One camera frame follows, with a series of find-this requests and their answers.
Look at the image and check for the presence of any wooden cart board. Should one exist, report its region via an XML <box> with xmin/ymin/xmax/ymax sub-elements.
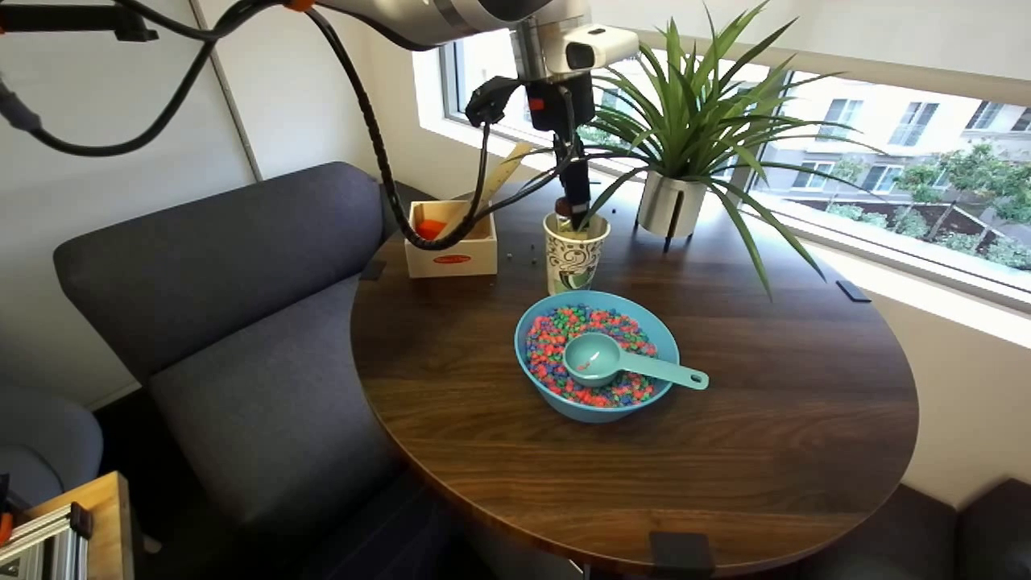
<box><xmin>27</xmin><ymin>466</ymin><xmax>137</xmax><ymax>580</ymax></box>

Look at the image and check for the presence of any light wooden box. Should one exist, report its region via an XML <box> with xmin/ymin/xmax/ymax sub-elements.
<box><xmin>404</xmin><ymin>194</ymin><xmax>503</xmax><ymax>282</ymax></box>

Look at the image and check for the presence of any small black pad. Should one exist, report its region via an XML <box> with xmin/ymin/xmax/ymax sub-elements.
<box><xmin>643</xmin><ymin>527</ymin><xmax>717</xmax><ymax>572</ymax></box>

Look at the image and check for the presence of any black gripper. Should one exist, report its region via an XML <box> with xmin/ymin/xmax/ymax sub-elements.
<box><xmin>523</xmin><ymin>70</ymin><xmax>600</xmax><ymax>232</ymax></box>

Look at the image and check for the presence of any blue bowl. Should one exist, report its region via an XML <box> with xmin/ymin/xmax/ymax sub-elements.
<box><xmin>512</xmin><ymin>288</ymin><xmax>684</xmax><ymax>424</ymax></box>

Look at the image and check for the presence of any blue chair with wooden legs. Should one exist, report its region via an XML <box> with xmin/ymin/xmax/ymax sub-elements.
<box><xmin>0</xmin><ymin>379</ymin><xmax>105</xmax><ymax>510</ymax></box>

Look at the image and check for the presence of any grey upholstered sofa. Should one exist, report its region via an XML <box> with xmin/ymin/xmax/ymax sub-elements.
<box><xmin>53</xmin><ymin>158</ymin><xmax>453</xmax><ymax>580</ymax></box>

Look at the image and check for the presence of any red ball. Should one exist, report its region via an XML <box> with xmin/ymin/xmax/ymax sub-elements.
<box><xmin>413</xmin><ymin>202</ymin><xmax>449</xmax><ymax>246</ymax></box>

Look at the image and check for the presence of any green spiky leaf plant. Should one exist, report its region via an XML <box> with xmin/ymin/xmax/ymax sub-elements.
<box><xmin>576</xmin><ymin>0</ymin><xmax>895</xmax><ymax>300</ymax></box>

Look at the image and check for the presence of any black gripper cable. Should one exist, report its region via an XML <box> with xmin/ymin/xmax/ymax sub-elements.
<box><xmin>302</xmin><ymin>2</ymin><xmax>559</xmax><ymax>253</ymax></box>

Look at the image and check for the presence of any colourful cereal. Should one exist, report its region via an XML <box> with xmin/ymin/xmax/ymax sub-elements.
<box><xmin>523</xmin><ymin>303</ymin><xmax>663</xmax><ymax>413</ymax></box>

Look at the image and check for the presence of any aluminium profile rail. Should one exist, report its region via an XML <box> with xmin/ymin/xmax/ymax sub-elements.
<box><xmin>0</xmin><ymin>499</ymin><xmax>93</xmax><ymax>580</ymax></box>

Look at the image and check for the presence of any teal measuring scoop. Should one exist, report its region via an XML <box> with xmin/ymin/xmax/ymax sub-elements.
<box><xmin>559</xmin><ymin>327</ymin><xmax>713</xmax><ymax>397</ymax></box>

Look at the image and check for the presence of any white patterned paper cup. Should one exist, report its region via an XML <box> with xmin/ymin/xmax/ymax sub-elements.
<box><xmin>537</xmin><ymin>207</ymin><xmax>614</xmax><ymax>300</ymax></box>

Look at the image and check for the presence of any black corrugated cable hose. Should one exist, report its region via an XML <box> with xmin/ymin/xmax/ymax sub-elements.
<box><xmin>0</xmin><ymin>0</ymin><xmax>286</xmax><ymax>162</ymax></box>

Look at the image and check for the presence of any white plant pot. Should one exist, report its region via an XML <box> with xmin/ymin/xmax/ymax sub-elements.
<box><xmin>636</xmin><ymin>170</ymin><xmax>713</xmax><ymax>247</ymax></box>

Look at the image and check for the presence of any black mount bar orange tape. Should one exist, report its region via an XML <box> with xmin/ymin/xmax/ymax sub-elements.
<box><xmin>0</xmin><ymin>0</ymin><xmax>160</xmax><ymax>45</ymax></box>

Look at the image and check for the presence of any white window frame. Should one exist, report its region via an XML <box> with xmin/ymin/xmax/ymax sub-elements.
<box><xmin>413</xmin><ymin>26</ymin><xmax>1031</xmax><ymax>356</ymax></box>

